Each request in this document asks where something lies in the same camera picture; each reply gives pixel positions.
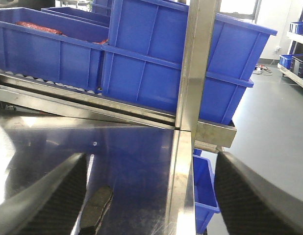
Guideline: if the blue plastic crate left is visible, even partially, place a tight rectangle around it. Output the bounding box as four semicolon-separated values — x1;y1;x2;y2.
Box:
0;7;109;91

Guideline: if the stainless steel rack frame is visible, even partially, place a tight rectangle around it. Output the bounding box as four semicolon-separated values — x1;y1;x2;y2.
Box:
0;0;238;154

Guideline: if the blue bin under rack right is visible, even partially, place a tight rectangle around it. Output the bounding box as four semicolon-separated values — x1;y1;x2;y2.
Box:
193;149;220;235

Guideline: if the blue plastic crate right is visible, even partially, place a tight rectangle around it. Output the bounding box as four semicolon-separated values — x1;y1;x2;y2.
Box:
101;0;277;125

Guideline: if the dark brake pad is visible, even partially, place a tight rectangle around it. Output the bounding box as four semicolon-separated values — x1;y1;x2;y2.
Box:
78;186;113;235

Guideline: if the black storage bin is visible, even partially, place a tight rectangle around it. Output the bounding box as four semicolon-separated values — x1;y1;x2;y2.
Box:
290;55;303;78

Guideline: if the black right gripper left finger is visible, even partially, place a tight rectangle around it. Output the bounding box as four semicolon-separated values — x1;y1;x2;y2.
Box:
0;153;87;235

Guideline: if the blue plastic crate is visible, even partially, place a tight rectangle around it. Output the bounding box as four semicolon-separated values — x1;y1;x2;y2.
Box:
0;7;109;91
101;0;277;125

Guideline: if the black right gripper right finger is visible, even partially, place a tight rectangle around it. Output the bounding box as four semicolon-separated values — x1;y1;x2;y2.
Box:
214;152;303;235

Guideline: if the white shelving rack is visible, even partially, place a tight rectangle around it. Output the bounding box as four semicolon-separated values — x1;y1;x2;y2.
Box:
277;21;303;89

